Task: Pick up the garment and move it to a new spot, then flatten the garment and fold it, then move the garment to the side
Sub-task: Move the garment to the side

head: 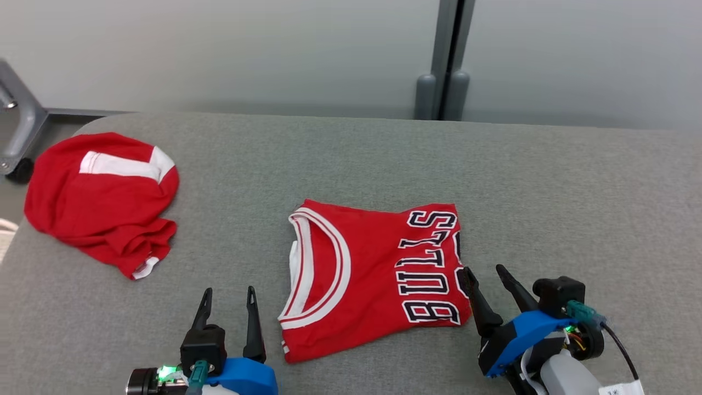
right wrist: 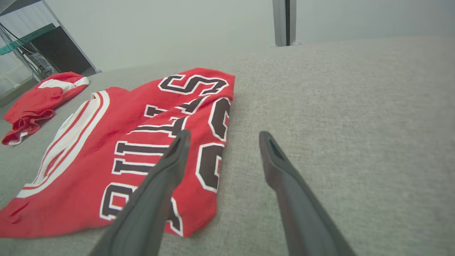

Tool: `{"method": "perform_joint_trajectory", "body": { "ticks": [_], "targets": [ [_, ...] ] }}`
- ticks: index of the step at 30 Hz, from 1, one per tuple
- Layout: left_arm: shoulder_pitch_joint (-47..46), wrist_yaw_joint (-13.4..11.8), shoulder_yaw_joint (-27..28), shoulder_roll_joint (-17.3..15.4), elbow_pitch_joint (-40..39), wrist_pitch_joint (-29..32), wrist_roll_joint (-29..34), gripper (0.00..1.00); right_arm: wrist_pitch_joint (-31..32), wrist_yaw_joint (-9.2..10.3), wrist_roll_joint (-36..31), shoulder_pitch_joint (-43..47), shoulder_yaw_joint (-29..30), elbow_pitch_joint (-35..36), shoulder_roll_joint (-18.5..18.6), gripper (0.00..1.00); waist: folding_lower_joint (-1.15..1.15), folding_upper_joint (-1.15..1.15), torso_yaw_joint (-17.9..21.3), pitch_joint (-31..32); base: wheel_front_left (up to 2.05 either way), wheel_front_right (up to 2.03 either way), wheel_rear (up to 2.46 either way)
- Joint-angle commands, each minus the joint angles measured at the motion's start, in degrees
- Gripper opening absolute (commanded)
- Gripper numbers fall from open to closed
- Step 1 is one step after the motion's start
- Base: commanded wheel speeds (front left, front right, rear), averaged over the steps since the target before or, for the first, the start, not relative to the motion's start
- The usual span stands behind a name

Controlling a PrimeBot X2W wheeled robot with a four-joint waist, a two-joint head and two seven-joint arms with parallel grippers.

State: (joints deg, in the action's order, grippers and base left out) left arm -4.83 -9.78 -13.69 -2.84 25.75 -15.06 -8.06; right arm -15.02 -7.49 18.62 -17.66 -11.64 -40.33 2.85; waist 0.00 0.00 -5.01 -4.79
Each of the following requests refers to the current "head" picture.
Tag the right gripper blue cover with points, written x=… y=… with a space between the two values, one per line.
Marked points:
x=521 y=334

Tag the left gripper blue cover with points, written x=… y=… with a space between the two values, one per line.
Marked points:
x=247 y=378

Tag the red Bulls basketball jersey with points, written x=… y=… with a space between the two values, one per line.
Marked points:
x=367 y=285

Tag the red Bulls shorts white stripe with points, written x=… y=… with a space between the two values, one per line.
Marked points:
x=93 y=208

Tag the grey fabric covered table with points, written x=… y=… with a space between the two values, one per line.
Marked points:
x=384 y=159

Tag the black caster wheel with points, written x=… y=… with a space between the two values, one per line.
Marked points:
x=19 y=171

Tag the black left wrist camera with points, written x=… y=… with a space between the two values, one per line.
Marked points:
x=203 y=345

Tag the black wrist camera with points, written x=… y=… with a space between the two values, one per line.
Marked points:
x=203 y=345
x=556 y=293

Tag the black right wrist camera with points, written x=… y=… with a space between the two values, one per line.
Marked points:
x=556 y=293

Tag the grey partition post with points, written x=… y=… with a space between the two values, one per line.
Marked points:
x=441 y=44

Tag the grey metal stand frame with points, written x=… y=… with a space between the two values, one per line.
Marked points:
x=24 y=126

